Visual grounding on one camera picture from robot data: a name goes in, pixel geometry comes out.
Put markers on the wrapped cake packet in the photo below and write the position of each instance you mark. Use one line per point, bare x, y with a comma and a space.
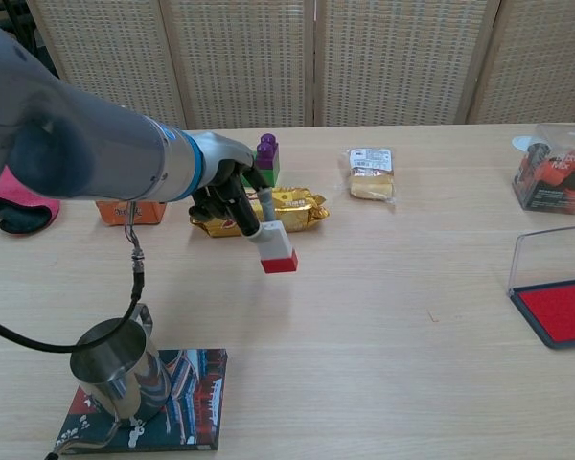
371, 172

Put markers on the orange biscuit box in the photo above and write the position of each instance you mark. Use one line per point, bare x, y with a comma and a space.
148, 213

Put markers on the clear box red black contents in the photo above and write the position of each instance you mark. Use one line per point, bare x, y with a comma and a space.
553, 182

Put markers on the steel pitcher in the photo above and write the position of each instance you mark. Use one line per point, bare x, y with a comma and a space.
120, 383

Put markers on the red ink pad case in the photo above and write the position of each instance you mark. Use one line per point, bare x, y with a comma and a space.
560, 306

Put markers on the pink and black cloth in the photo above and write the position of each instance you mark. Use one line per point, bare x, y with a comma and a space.
24, 211

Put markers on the black metal stand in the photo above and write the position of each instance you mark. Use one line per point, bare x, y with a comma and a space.
29, 33

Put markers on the woven folding screen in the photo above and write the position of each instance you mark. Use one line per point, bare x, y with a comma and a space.
316, 62

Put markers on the gold cracker packet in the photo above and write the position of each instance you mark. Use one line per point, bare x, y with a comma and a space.
297, 206

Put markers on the green toy block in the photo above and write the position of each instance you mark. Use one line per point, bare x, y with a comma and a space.
276, 167

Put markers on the dark picture book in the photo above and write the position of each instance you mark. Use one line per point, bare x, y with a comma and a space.
196, 397

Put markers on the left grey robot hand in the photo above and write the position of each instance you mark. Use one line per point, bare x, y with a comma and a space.
223, 163

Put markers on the purple toy block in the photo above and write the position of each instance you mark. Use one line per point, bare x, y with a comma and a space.
267, 151

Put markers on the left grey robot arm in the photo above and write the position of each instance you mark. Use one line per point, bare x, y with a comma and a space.
86, 144

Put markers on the white round disc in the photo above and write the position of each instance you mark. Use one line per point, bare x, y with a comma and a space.
521, 143

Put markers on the white and red block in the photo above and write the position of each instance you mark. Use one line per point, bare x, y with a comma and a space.
280, 249

